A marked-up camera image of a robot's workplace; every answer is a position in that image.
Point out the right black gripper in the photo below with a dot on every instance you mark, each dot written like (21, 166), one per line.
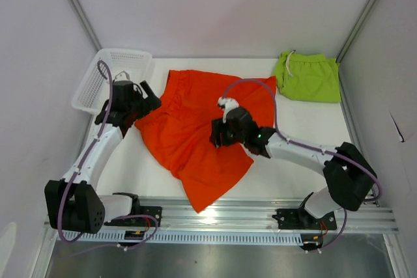
(218, 127)

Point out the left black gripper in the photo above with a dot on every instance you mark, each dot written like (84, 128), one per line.
(149, 104)

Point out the orange shorts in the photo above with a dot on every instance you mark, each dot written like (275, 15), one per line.
(177, 134)

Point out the lime green shorts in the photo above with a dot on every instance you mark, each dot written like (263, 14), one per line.
(307, 78)

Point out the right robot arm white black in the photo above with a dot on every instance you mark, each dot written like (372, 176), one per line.
(349, 177)

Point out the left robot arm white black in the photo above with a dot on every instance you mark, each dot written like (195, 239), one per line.
(72, 202)

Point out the white plastic basket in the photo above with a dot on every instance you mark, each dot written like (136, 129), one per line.
(93, 90)

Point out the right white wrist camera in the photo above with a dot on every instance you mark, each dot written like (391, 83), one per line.
(227, 105)

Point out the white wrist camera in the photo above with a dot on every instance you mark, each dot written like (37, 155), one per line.
(122, 76)
(227, 105)

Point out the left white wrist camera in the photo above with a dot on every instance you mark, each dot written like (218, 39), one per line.
(122, 76)

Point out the aluminium mounting rail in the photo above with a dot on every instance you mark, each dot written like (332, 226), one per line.
(231, 215)

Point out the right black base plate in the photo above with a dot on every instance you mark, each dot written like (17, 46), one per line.
(295, 219)

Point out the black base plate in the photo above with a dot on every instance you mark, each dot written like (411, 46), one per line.
(145, 216)
(295, 219)

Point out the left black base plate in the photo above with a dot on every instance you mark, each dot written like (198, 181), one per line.
(145, 216)

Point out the white slotted cable duct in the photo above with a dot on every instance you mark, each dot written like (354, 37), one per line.
(176, 236)

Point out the left aluminium frame post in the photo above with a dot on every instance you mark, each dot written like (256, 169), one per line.
(85, 23)

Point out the aluminium frame post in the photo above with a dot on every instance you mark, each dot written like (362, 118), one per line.
(357, 28)
(85, 23)

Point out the right aluminium frame post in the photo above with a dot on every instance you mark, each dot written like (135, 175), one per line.
(357, 28)

